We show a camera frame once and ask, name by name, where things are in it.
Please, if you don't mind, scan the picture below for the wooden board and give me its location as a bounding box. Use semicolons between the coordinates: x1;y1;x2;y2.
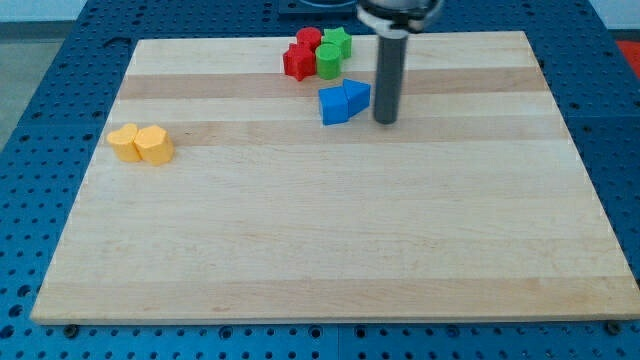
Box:
31;31;639;325

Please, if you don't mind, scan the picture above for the yellow hexagon block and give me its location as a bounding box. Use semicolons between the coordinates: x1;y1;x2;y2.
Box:
134;125;175;166

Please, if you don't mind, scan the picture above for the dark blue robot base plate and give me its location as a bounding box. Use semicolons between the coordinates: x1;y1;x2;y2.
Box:
277;0;357;19

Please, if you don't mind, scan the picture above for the red star block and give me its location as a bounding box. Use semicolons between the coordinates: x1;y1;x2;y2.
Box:
283;43;317;81

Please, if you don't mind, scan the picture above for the green cylinder block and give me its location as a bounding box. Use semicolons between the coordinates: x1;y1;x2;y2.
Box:
315;43;342;80

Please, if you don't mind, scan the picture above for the yellow heart block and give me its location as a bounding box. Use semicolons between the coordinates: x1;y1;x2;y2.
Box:
107;123;141;163

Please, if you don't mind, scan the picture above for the green star block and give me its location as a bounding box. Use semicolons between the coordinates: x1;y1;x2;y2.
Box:
322;27;352;59

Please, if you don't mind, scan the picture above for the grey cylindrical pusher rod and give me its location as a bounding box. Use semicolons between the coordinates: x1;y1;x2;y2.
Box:
373;31;409;125

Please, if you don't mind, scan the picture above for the blue triangle block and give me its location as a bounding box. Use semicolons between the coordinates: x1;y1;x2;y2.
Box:
342;78;371;117

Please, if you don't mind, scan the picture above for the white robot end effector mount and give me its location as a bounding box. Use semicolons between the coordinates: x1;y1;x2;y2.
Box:
356;0;444;34

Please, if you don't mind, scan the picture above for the blue cube block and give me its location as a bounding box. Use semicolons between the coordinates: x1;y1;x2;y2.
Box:
318;86;349;126

